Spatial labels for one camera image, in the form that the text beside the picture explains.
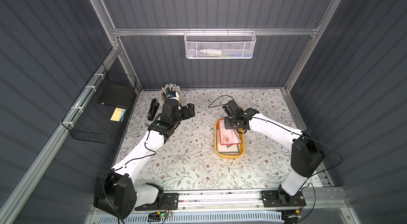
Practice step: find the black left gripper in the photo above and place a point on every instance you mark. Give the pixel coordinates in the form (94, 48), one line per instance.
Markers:
(175, 101)

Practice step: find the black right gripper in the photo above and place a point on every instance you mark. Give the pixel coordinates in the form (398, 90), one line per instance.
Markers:
(231, 110)

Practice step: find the red bordered stationery paper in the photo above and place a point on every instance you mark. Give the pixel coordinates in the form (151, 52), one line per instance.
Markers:
(227, 137)

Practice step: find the yellow storage tray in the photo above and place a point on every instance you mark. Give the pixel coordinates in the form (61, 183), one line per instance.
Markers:
(220, 124)

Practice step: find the green bordered stationery paper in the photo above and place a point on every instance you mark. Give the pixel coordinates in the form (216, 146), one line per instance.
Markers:
(232, 149)

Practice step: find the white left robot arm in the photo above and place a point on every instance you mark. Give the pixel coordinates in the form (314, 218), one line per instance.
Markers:
(115, 190)

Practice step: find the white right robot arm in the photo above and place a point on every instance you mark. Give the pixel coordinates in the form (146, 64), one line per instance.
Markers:
(306, 153)

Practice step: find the yellow pencil cup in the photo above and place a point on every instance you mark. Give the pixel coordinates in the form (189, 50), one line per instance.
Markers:
(174, 96)

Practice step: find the bundle of pencils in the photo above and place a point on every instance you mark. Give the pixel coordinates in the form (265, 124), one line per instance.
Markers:
(168, 88)

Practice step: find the yellow sticky notes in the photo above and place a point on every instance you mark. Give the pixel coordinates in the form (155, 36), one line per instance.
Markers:
(118, 114)

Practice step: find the black notebook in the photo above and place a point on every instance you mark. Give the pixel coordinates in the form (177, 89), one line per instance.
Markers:
(117, 95)

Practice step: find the white glue bottle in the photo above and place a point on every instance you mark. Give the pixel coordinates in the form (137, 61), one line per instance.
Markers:
(210, 53)

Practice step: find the white mesh wall basket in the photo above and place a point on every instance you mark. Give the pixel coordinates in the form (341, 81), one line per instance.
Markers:
(235, 45)

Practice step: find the black wire wall basket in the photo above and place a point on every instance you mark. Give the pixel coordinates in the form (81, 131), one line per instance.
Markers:
(90, 120)

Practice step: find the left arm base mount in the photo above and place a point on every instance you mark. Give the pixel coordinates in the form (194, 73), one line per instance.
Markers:
(164, 201)

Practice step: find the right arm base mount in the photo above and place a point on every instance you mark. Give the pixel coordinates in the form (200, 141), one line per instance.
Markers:
(279, 198)

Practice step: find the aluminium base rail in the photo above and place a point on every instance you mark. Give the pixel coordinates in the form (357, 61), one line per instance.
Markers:
(222, 200)

